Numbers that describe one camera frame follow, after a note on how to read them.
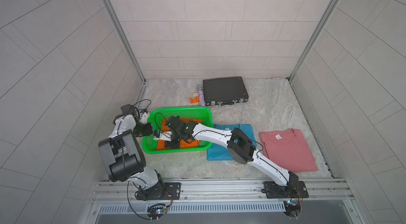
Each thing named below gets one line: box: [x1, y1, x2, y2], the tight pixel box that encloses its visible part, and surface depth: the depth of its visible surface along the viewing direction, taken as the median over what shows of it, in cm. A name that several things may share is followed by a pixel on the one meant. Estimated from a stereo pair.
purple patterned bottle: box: [196, 84, 207, 108], surface depth 104 cm
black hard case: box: [202, 76, 249, 108], surface depth 107 cm
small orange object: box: [189, 96, 199, 104], surface depth 104 cm
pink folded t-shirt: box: [259, 128, 319, 173], surface depth 85 cm
